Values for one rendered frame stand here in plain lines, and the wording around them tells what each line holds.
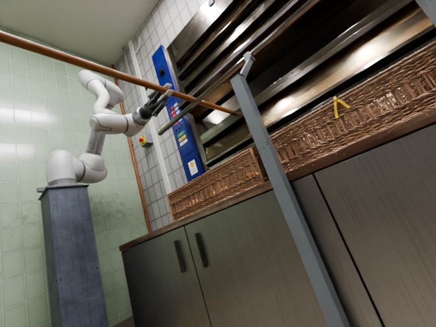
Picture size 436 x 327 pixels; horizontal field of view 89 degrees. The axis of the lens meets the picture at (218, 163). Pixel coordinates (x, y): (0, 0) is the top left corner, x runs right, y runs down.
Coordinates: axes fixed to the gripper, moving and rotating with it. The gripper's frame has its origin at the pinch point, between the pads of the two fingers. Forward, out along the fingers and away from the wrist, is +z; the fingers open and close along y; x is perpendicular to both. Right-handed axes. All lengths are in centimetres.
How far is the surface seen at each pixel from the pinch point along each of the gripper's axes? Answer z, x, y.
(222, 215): 11, 1, 67
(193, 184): -4.3, -4.1, 48.3
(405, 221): 63, 1, 83
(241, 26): 31, -53, -48
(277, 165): 42, 6, 59
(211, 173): 8.3, -4.1, 48.0
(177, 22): -16, -53, -101
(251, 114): 40, 7, 40
